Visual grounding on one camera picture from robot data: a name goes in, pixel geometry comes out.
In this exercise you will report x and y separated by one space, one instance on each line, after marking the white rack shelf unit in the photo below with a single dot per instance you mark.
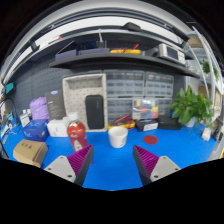
196 41

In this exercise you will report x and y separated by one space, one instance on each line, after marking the green potted plant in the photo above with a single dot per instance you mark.
190 106

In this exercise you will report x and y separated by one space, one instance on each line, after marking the narrow grey drawer cabinet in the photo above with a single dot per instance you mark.
165 106

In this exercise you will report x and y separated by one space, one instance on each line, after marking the red drink bottle white cap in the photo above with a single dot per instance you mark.
77 133

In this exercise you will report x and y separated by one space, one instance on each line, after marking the clear organizer with coloured parts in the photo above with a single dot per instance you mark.
145 109

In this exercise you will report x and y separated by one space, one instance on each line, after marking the white carton box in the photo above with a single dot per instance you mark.
57 128

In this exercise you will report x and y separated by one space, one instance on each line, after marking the black box white label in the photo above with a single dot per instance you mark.
146 126

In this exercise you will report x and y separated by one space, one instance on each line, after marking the plain black box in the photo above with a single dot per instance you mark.
168 122

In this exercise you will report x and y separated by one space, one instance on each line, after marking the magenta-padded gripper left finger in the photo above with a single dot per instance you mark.
63 166

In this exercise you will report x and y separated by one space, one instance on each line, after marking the white cup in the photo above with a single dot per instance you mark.
117 137

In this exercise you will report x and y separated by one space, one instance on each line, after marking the blue carton box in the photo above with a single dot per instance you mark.
35 130

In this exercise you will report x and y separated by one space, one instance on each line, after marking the flat round red coaster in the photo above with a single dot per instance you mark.
150 139

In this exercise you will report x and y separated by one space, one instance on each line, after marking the dark grey box blue label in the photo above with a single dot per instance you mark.
55 105

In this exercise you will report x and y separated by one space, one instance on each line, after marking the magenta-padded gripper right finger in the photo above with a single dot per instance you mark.
160 166

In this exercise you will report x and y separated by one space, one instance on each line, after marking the wide grey drawer cabinet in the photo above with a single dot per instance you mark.
124 83

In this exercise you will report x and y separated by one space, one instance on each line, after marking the brown cardboard box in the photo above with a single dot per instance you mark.
28 151

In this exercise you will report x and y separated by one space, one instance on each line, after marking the beige dotted storage tray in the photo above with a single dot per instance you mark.
75 100

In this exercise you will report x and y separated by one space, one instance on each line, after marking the purple plastic bag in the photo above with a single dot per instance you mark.
39 108

